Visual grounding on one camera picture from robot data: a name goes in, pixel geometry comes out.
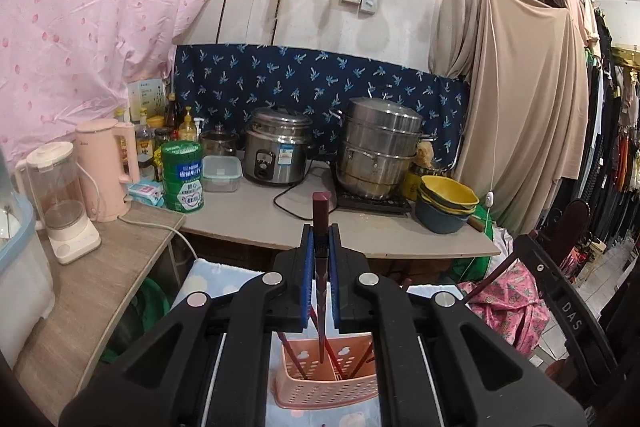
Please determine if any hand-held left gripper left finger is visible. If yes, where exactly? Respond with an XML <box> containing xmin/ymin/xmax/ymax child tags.
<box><xmin>59</xmin><ymin>224</ymin><xmax>318</xmax><ymax>427</ymax></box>

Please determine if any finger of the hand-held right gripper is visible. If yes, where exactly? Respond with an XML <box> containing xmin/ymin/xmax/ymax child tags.
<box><xmin>514</xmin><ymin>233</ymin><xmax>562</xmax><ymax>304</ymax></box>

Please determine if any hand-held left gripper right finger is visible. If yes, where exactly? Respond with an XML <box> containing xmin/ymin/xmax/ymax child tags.
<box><xmin>326</xmin><ymin>224</ymin><xmax>589</xmax><ymax>427</ymax></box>

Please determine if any maroon chopstick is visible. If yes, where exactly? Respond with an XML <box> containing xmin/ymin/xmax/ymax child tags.
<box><xmin>467</xmin><ymin>254</ymin><xmax>518</xmax><ymax>308</ymax></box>

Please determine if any red chopstick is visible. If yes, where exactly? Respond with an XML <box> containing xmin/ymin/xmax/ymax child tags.
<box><xmin>276</xmin><ymin>331</ymin><xmax>305</xmax><ymax>379</ymax></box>
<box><xmin>350</xmin><ymin>341</ymin><xmax>375</xmax><ymax>379</ymax></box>

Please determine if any dark brown chopstick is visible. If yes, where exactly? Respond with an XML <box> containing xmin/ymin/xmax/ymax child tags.
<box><xmin>311</xmin><ymin>191</ymin><xmax>332</xmax><ymax>364</ymax></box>
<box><xmin>324</xmin><ymin>339</ymin><xmax>346</xmax><ymax>379</ymax></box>

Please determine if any pink perforated utensil holder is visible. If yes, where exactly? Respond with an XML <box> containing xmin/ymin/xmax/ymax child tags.
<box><xmin>271</xmin><ymin>331</ymin><xmax>381</xmax><ymax>410</ymax></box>

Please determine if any pink floral cloth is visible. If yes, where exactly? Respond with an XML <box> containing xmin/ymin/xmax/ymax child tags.
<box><xmin>457</xmin><ymin>259</ymin><xmax>551</xmax><ymax>358</ymax></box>

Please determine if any dark wooden chair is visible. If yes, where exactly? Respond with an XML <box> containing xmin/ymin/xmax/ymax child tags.
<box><xmin>550</xmin><ymin>199</ymin><xmax>608</xmax><ymax>278</ymax></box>

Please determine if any green cloth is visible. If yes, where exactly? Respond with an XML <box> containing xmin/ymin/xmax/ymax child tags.
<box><xmin>450</xmin><ymin>204</ymin><xmax>506</xmax><ymax>283</ymax></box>

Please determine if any grey kitchen counter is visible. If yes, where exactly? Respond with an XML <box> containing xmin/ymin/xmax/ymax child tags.
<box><xmin>180</xmin><ymin>159</ymin><xmax>501</xmax><ymax>260</ymax></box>

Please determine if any stack of yellow blue bowls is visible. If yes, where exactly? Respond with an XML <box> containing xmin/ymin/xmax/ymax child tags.
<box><xmin>414</xmin><ymin>175</ymin><xmax>481</xmax><ymax>235</ymax></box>

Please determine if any clear food container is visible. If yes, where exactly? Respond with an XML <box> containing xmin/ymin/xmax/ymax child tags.
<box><xmin>202</xmin><ymin>155</ymin><xmax>243</xmax><ymax>194</ymax></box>

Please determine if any steel rice cooker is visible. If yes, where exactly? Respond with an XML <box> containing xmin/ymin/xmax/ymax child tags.
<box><xmin>243</xmin><ymin>107</ymin><xmax>317</xmax><ymax>186</ymax></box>

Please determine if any steel steamer pot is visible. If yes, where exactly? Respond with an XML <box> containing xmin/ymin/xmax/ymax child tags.
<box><xmin>334</xmin><ymin>96</ymin><xmax>435</xmax><ymax>202</ymax></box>

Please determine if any beige curtain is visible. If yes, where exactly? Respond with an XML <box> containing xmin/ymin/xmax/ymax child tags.
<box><xmin>430</xmin><ymin>0</ymin><xmax>591</xmax><ymax>238</ymax></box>

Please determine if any green tin can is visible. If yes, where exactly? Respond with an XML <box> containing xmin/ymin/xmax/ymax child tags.
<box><xmin>160</xmin><ymin>140</ymin><xmax>207</xmax><ymax>212</ymax></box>

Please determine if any small steel pot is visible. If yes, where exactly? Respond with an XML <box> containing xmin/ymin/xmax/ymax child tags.
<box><xmin>199</xmin><ymin>123</ymin><xmax>241</xmax><ymax>158</ymax></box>

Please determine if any blue wet wipes pack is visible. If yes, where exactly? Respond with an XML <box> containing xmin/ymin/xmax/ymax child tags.
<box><xmin>127</xmin><ymin>179</ymin><xmax>166</xmax><ymax>208</ymax></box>

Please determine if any wooden side counter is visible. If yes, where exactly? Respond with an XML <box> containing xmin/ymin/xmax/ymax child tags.
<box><xmin>15</xmin><ymin>202</ymin><xmax>186</xmax><ymax>408</ymax></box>

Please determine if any navy printed cloth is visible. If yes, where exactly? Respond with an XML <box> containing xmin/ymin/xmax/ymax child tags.
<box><xmin>172</xmin><ymin>44</ymin><xmax>471</xmax><ymax>168</ymax></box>

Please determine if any clear glass bottle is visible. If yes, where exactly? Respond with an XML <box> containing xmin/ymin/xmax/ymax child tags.
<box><xmin>135</xmin><ymin>108</ymin><xmax>156</xmax><ymax>182</ymax></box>

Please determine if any dark sauce bottle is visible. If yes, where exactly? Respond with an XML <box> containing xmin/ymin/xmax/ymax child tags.
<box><xmin>165</xmin><ymin>93</ymin><xmax>180</xmax><ymax>130</ymax></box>

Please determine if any pink electric kettle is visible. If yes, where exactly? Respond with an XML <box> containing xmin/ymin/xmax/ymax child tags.
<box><xmin>75</xmin><ymin>118</ymin><xmax>141</xmax><ymax>224</ymax></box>

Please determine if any white paper box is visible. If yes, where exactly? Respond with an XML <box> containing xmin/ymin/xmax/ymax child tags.
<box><xmin>126</xmin><ymin>78</ymin><xmax>168</xmax><ymax>122</ymax></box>

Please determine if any white plastic bin blue lid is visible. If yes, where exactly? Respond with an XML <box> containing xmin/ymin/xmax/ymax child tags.
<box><xmin>0</xmin><ymin>152</ymin><xmax>56</xmax><ymax>368</ymax></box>

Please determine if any pink spotted curtain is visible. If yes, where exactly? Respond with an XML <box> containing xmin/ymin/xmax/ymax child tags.
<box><xmin>0</xmin><ymin>0</ymin><xmax>248</xmax><ymax>162</ymax></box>

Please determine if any white cord with switch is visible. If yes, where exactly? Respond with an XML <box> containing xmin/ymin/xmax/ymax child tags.
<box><xmin>475</xmin><ymin>0</ymin><xmax>502</xmax><ymax>208</ymax></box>

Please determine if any black power cable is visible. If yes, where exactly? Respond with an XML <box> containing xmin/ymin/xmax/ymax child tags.
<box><xmin>274</xmin><ymin>167</ymin><xmax>341</xmax><ymax>220</ymax></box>

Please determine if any white power cable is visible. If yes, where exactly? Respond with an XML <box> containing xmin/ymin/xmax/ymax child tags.
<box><xmin>117</xmin><ymin>214</ymin><xmax>198</xmax><ymax>264</ymax></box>

